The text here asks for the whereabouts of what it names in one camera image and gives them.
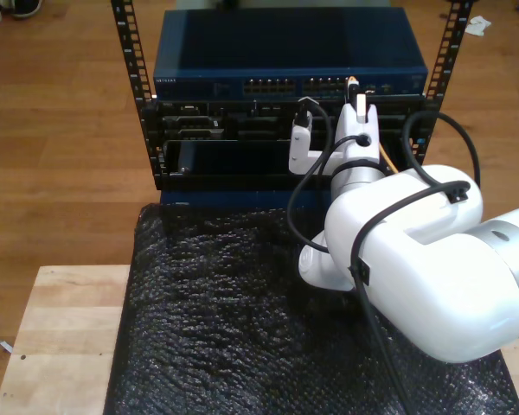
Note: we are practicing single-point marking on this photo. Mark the black rack server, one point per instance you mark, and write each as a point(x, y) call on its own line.
point(242, 123)

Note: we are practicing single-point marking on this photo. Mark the white crumpled paper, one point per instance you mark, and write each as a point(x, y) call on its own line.
point(478, 27)

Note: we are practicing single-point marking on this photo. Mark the black bubble wrap mat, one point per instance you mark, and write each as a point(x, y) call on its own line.
point(220, 324)

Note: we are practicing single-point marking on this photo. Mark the blue network switch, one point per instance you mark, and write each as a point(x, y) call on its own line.
point(285, 43)

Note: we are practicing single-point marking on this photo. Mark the blue rack base plate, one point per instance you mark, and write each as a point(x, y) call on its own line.
point(242, 198)

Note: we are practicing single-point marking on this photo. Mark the black perforated rack post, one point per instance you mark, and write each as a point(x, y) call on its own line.
point(124, 43)
point(460, 26)

